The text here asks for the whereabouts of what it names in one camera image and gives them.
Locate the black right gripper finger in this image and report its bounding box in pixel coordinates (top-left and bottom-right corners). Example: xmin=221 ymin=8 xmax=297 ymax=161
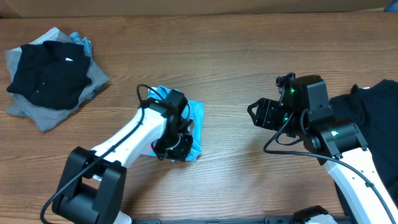
xmin=247 ymin=99 xmax=264 ymax=112
xmin=247 ymin=107 xmax=258 ymax=126

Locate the light blue printed t-shirt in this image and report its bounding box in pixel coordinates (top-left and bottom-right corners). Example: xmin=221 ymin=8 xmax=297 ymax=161
xmin=141 ymin=85 xmax=205 ymax=162

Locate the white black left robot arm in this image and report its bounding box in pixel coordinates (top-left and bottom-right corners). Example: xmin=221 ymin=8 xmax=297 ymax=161
xmin=47 ymin=92 xmax=193 ymax=224

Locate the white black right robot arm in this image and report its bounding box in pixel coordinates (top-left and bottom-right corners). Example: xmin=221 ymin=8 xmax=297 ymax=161
xmin=248 ymin=98 xmax=397 ymax=223

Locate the black garment pile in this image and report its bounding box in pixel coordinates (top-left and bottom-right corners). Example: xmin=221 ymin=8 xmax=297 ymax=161
xmin=330 ymin=80 xmax=397 ymax=203

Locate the grey folded garment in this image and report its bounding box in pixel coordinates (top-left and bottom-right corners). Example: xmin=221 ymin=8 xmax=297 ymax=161
xmin=5 ymin=31 xmax=110 ymax=132

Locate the black folded polo shirt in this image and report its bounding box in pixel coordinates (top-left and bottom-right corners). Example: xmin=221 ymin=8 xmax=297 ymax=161
xmin=7 ymin=40 xmax=92 ymax=110

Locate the blue folded garment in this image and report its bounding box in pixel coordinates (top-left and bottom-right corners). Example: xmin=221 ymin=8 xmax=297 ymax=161
xmin=70 ymin=32 xmax=93 ymax=58

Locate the white mesh folded garment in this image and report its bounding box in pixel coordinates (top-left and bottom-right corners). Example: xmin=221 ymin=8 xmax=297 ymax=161
xmin=30 ymin=27 xmax=60 ymax=45

